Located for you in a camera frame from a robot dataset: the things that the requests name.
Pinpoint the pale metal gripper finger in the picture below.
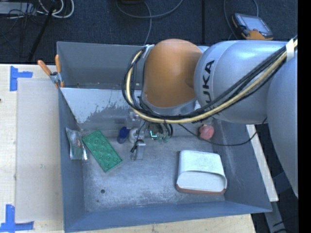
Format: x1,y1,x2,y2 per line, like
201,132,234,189
131,128,147,161
128,110,141,144

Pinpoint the blue round cap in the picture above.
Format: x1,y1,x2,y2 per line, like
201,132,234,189
117,126,130,145

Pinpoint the grey metal bin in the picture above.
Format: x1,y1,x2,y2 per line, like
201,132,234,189
56,41,274,233

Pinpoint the dark green flat block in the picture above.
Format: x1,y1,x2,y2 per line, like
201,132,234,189
82,129,123,173

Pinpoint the pink round fruit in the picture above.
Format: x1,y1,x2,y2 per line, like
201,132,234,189
198,124,215,141

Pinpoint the white box with brown edge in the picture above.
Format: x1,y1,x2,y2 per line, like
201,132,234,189
175,150,228,195

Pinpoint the clear plastic packet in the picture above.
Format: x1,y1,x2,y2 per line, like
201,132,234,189
65,127,89,161

